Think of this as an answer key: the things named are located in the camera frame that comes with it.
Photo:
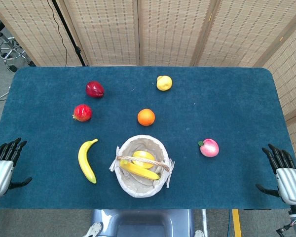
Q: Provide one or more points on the red pomegranate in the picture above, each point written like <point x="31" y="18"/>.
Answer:
<point x="82" y="112"/>

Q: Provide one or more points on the black tripod stand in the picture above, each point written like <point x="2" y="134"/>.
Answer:
<point x="69" y="32"/>

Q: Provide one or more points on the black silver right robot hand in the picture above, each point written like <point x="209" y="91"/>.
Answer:
<point x="289" y="184"/>

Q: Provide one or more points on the dark red apple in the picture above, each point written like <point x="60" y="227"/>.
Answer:
<point x="94" y="89"/>

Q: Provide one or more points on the woven folding screen panel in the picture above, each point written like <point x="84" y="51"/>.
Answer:
<point x="108" y="32"/>
<point x="34" y="29"/>
<point x="241" y="32"/>
<point x="172" y="32"/>
<point x="293" y="74"/>

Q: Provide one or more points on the wicker basket with cloth liner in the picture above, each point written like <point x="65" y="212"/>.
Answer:
<point x="138" y="190"/>

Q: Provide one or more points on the grey blue robot body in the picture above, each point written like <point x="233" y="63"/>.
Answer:
<point x="143" y="224"/>

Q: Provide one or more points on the yellow floor tape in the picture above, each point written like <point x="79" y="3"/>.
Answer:
<point x="236" y="223"/>

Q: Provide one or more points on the green-tipped yellow banana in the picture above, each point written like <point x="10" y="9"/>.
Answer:
<point x="85" y="163"/>

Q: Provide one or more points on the office chair base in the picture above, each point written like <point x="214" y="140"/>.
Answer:
<point x="10" y="49"/>

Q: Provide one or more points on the blue table cloth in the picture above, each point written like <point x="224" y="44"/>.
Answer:
<point x="212" y="111"/>

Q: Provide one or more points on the plain yellow banana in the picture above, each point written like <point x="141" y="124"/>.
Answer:
<point x="143" y="172"/>

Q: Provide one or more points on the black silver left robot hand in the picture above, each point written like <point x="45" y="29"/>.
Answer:
<point x="0" y="176"/>

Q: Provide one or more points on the yellow mango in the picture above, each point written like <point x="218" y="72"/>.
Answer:
<point x="143" y="156"/>

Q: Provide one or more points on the orange fruit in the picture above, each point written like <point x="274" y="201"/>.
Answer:
<point x="146" y="117"/>

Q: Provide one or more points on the pink peach with leaf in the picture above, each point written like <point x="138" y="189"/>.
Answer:
<point x="209" y="148"/>

